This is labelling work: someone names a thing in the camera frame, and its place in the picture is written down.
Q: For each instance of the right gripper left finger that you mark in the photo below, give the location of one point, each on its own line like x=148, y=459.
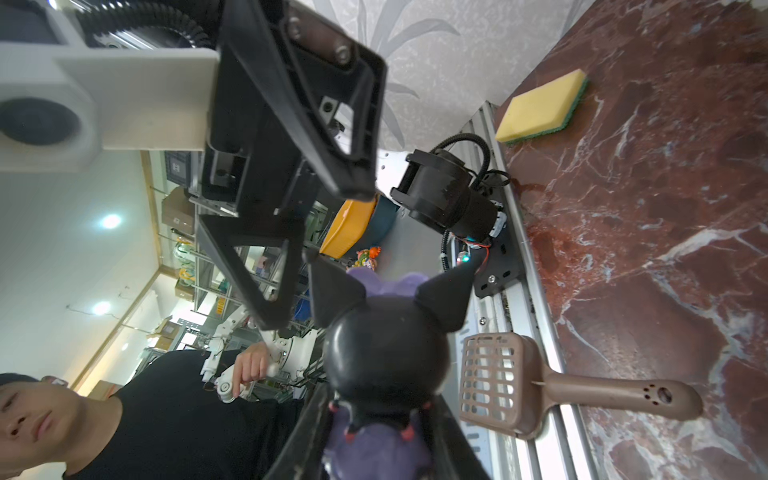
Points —
x=302, y=456

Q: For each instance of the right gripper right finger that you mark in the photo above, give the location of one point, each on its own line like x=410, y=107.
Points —
x=452, y=455

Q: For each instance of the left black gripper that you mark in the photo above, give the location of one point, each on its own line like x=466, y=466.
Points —
x=278, y=60

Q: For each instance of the black Kuromi figure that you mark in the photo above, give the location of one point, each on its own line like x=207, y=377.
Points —
x=386, y=356

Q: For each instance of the pile of colourful toys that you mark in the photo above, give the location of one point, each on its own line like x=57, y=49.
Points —
x=367, y=258

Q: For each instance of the person's hand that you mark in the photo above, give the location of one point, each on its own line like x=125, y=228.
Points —
x=251, y=365

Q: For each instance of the yellow plastic basin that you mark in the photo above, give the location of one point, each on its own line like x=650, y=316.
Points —
x=347, y=228

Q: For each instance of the blue plastic basin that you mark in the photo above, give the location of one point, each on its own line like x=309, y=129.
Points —
x=379, y=225

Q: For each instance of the brown plastic litter scoop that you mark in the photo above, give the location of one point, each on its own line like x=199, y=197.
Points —
x=507, y=387

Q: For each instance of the person in black shirt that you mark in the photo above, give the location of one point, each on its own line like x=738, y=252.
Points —
x=163, y=424

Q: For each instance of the small circuit board with LED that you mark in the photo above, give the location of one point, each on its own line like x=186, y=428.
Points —
x=472, y=250

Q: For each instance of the yellow green sponge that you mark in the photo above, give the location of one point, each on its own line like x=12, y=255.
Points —
x=543, y=110

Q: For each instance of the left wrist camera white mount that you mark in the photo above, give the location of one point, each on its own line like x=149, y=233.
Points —
x=64, y=100

